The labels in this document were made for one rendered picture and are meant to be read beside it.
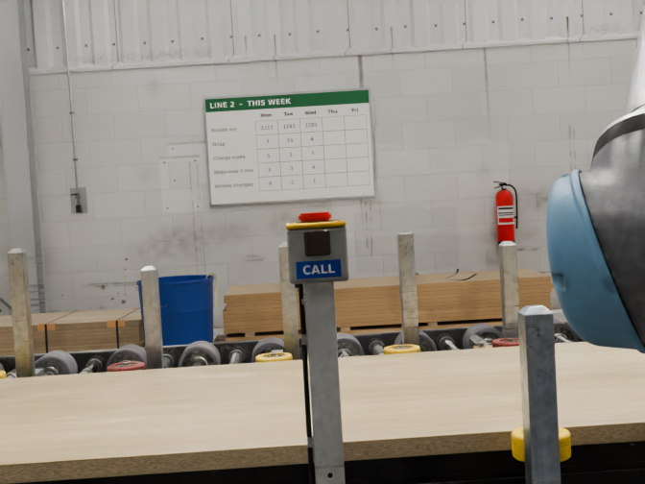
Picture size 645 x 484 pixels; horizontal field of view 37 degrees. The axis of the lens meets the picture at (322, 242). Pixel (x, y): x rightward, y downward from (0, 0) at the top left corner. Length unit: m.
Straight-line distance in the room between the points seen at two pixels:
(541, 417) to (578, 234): 0.62
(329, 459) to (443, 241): 7.23
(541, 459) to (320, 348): 0.30
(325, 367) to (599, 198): 0.60
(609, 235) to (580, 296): 0.04
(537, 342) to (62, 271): 7.62
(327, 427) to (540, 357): 0.27
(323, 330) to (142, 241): 7.35
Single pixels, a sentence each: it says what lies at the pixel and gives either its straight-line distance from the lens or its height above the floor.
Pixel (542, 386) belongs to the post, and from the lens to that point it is 1.19.
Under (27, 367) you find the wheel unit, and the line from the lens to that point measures 2.33.
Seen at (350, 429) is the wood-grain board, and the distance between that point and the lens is 1.46.
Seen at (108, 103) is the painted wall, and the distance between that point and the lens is 8.55.
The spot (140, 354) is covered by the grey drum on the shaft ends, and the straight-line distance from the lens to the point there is 2.71.
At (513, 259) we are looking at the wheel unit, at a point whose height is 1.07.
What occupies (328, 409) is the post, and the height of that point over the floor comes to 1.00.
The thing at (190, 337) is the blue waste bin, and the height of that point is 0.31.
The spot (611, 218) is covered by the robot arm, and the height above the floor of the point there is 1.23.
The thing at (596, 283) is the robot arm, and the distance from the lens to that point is 0.60.
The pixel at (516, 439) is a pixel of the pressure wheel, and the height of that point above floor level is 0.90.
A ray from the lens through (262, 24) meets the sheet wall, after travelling 8.47.
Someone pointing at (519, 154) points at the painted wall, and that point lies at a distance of 8.45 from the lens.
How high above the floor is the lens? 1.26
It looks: 3 degrees down
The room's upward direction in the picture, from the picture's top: 3 degrees counter-clockwise
